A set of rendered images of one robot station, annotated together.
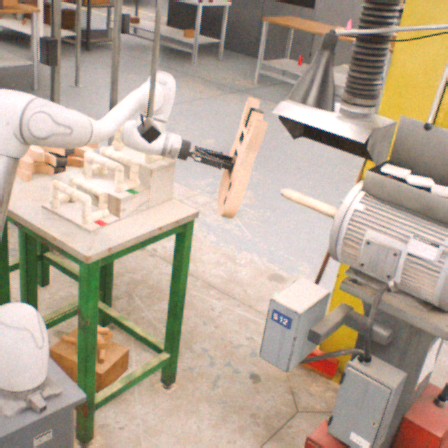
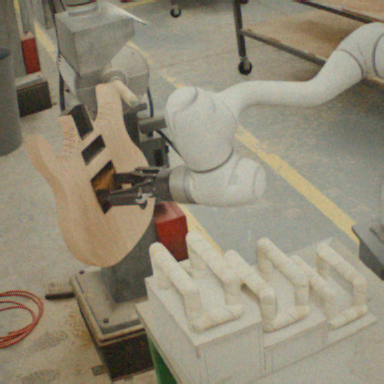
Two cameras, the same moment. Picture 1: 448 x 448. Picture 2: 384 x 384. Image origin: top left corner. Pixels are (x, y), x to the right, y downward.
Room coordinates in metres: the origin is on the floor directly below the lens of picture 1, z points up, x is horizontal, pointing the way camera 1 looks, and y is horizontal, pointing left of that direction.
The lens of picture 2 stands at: (3.18, 1.09, 2.00)
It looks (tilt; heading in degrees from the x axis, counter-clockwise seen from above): 28 degrees down; 217
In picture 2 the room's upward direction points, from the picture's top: 8 degrees counter-clockwise
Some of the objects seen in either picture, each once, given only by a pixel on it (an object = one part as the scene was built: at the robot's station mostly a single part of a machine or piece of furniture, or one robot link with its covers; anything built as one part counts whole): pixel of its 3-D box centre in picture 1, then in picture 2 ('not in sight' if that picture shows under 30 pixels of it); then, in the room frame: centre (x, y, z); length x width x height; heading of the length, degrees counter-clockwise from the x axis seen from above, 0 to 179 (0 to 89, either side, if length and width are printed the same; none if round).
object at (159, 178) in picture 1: (137, 174); (205, 328); (2.27, 0.38, 1.02); 0.27 x 0.15 x 0.17; 59
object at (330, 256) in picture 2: (70, 191); (340, 265); (1.97, 0.57, 1.04); 0.20 x 0.03 x 0.03; 58
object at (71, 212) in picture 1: (80, 212); (323, 305); (2.01, 0.54, 0.94); 0.27 x 0.15 x 0.01; 59
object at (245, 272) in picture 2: (119, 157); (248, 275); (2.17, 0.44, 1.12); 0.20 x 0.03 x 0.03; 58
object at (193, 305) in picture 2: not in sight; (194, 310); (2.35, 0.42, 1.15); 0.03 x 0.03 x 0.09
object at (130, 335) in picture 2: not in sight; (142, 313); (1.46, -0.57, 0.12); 0.61 x 0.51 x 0.25; 145
